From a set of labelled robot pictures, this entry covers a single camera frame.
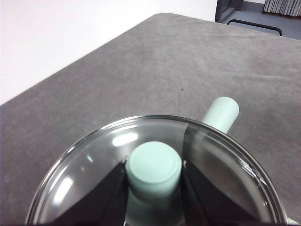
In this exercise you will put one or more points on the glass lid with mint knob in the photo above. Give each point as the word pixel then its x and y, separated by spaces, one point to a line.
pixel 152 164

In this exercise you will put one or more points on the mint green steamer pot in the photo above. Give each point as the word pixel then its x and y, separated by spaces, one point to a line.
pixel 222 113

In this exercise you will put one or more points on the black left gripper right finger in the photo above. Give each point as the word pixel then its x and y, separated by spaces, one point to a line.
pixel 211 204

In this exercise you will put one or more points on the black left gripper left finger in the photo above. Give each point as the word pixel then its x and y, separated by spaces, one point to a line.
pixel 98 202

